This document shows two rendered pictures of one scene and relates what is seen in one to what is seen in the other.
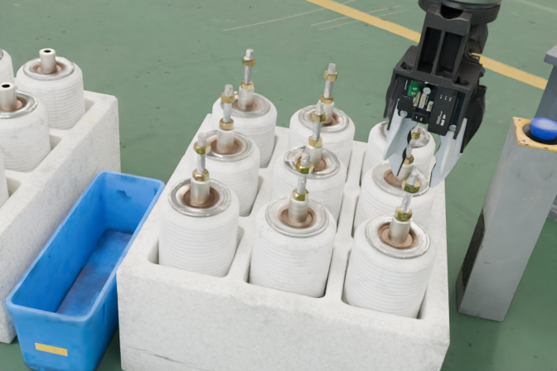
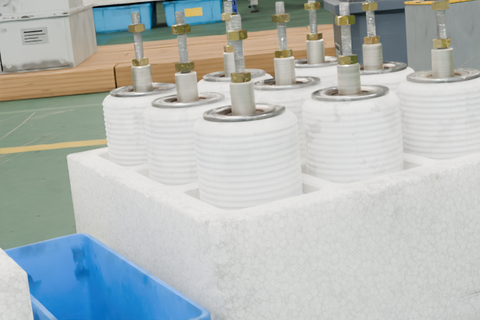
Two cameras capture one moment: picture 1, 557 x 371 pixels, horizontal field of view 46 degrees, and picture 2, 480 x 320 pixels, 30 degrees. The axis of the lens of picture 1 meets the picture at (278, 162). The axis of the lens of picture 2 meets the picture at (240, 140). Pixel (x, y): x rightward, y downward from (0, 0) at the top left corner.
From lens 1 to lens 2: 65 cm
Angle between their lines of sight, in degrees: 39
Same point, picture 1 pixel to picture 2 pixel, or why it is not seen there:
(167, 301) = (285, 243)
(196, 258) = (286, 177)
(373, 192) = (367, 80)
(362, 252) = (436, 92)
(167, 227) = (241, 147)
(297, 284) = (396, 161)
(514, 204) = not seen: hidden behind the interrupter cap
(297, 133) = (226, 91)
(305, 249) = (393, 104)
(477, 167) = not seen: hidden behind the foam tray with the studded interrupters
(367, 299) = (460, 148)
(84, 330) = not seen: outside the picture
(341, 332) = (468, 183)
